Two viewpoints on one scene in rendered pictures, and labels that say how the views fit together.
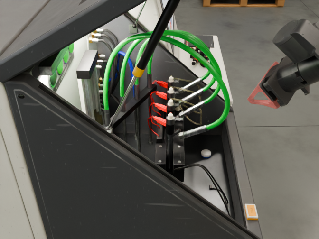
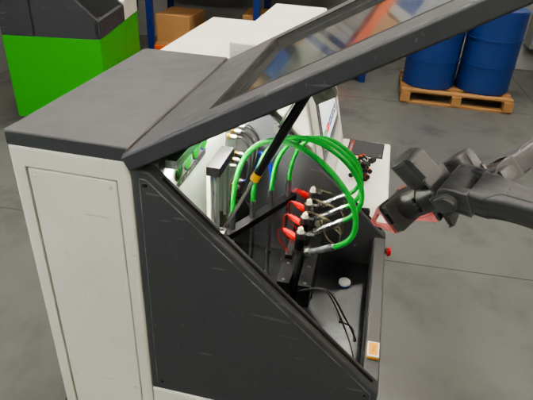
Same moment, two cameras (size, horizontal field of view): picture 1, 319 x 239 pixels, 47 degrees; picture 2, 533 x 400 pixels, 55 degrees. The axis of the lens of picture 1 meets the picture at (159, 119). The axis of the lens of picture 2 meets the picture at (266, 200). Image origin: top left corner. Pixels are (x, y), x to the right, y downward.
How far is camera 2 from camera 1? 0.32 m
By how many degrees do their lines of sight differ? 9
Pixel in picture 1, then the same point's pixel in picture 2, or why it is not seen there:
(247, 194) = (374, 332)
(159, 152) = (285, 269)
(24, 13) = (162, 105)
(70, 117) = (186, 212)
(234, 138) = (377, 268)
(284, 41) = (398, 166)
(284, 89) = (402, 215)
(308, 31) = (420, 160)
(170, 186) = (277, 298)
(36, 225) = (139, 319)
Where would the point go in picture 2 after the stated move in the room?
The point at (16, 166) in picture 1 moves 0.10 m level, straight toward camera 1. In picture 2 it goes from (129, 253) to (132, 282)
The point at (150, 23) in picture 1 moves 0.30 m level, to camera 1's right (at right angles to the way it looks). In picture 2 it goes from (298, 125) to (392, 136)
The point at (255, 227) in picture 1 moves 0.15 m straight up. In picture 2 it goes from (373, 367) to (383, 323)
